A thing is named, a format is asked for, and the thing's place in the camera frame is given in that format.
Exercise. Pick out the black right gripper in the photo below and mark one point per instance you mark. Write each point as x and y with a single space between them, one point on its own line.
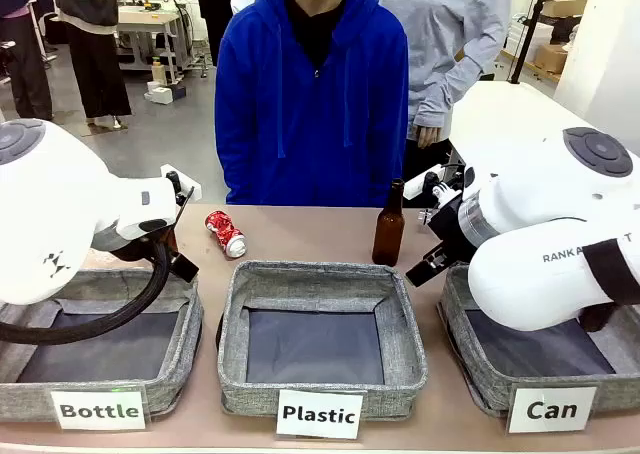
452 229

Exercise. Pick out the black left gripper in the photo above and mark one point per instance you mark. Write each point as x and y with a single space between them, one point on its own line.
164 246

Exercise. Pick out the crushed red soda can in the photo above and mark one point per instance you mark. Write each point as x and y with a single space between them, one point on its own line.
225 231

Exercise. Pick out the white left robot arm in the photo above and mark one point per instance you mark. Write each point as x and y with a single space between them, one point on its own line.
50 199

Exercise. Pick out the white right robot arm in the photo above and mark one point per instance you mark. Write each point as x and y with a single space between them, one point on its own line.
525 284

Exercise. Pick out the grey basket labelled Bottle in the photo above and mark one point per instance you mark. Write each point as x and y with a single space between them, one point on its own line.
181 334

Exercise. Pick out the grey basket labelled Plastic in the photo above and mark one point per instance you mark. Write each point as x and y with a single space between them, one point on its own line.
310 284

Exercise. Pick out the grey basket labelled Can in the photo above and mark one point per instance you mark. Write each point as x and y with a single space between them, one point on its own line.
480 374

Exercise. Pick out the white Can label card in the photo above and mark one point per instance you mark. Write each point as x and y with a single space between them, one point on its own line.
552 410

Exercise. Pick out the bare hand of grey-hoodie person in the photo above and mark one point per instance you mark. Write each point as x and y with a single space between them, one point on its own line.
430 136

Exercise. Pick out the brown glass bottle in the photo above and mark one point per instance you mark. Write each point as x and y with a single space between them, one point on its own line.
388 234

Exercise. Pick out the white Bottle label card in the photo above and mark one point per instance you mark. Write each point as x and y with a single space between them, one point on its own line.
99 410

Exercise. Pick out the person in blue hoodie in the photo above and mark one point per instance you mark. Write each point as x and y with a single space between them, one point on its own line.
310 139

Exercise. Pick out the white boxes on floor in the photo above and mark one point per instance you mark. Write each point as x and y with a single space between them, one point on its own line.
162 94

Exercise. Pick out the white Plastic label card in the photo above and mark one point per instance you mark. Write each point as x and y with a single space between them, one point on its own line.
319 414

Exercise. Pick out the person in black clothes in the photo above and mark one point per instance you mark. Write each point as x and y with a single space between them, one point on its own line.
95 64

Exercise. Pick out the person in grey hoodie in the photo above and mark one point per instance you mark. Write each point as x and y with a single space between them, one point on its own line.
440 34

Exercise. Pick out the cubic cardboard box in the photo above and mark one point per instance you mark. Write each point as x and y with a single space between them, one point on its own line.
550 58

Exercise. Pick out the light background workbench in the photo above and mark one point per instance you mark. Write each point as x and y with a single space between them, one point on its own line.
150 21

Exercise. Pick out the person in dark purple top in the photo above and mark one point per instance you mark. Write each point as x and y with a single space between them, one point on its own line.
27 64

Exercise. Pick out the black stand pole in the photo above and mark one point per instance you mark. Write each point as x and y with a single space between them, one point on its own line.
530 29

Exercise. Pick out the flat cardboard box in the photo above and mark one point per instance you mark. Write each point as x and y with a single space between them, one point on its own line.
565 6

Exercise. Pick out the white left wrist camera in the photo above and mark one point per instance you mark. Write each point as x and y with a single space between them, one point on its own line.
187 186

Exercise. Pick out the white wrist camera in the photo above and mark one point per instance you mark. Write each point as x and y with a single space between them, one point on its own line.
417 186
187 186

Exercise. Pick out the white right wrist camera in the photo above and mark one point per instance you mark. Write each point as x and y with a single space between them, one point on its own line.
417 186

